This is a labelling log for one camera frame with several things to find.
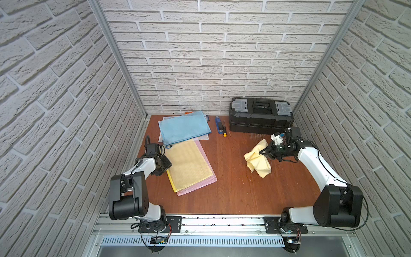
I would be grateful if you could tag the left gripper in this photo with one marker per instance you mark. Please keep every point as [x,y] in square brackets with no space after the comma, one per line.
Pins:
[164,164]

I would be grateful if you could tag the clear mesh document bag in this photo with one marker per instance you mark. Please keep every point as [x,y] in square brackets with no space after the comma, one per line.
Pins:
[192,138]

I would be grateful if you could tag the black plastic toolbox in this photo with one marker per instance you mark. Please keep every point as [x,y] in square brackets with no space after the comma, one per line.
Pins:
[260,116]

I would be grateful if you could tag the aluminium mounting rail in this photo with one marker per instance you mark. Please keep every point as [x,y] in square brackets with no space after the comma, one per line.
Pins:
[211,225]

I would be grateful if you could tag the yellow document bag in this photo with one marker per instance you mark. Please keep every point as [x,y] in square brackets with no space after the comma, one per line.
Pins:
[188,165]

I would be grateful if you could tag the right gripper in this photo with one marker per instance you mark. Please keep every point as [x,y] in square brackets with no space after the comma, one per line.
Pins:
[269,151]

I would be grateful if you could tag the pink document bag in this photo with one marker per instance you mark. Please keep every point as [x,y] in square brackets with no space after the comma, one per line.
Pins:
[204,182]

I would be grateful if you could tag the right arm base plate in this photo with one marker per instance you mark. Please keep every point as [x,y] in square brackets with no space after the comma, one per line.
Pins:
[273,224]

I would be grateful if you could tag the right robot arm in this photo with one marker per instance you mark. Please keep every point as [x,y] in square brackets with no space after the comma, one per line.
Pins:
[339,204]

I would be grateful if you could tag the blue document bag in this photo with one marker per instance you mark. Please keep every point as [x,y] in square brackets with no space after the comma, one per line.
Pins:
[184,128]

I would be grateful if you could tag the yellow cleaning cloth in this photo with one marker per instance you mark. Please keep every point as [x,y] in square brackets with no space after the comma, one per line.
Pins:
[257,162]

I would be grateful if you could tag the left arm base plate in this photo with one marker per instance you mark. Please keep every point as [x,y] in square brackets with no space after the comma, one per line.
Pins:
[169,224]

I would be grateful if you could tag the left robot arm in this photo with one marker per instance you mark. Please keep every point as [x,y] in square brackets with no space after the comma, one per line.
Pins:
[128,194]

